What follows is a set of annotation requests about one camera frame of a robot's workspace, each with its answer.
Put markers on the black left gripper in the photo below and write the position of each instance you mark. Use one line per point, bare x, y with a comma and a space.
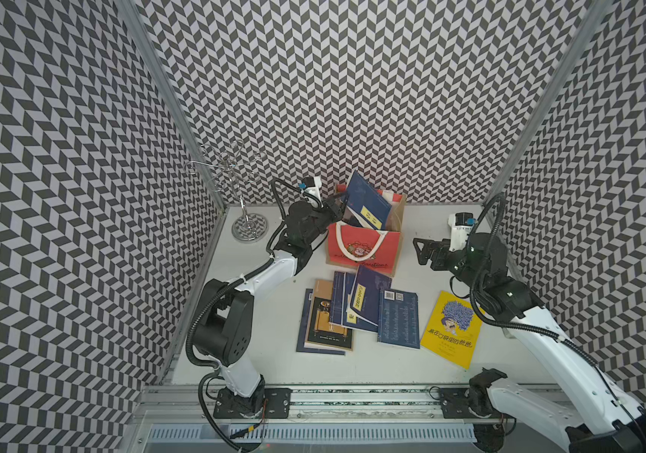
334, 209

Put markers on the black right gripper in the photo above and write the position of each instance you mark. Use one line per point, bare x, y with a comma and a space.
441, 248

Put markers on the blue book yellow label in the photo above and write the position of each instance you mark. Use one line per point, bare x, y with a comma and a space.
367, 207

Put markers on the red burlap Christmas bag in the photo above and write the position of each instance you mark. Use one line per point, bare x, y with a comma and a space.
351, 246

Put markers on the blue book barcode back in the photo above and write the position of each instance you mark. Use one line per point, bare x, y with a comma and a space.
398, 319

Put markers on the blue book yellow title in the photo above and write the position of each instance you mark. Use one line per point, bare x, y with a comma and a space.
363, 306

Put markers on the navy book yellow label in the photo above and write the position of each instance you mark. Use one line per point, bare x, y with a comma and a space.
343, 286

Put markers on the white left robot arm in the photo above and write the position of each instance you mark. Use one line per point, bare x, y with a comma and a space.
221, 328

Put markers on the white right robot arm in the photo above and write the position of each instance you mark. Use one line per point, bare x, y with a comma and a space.
604, 418

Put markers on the yellow book blue illustration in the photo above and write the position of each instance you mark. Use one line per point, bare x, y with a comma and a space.
452, 330

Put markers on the brown cover book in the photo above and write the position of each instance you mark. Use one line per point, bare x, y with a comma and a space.
321, 332

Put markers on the blue book under brown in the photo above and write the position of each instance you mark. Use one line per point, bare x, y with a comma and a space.
302, 331

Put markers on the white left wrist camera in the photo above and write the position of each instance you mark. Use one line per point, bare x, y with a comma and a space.
311, 189

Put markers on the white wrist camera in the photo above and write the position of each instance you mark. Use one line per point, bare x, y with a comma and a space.
311, 189
461, 225

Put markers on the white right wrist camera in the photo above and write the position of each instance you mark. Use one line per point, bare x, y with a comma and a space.
461, 225

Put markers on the chrome wire jewelry stand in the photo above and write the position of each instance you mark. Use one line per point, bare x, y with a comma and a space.
230, 163

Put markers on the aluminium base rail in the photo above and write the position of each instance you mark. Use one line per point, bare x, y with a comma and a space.
327, 418

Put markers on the aluminium corner frame post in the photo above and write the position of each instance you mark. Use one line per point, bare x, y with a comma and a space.
129, 13

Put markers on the right aluminium corner post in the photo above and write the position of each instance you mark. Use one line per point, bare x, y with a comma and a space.
583, 36

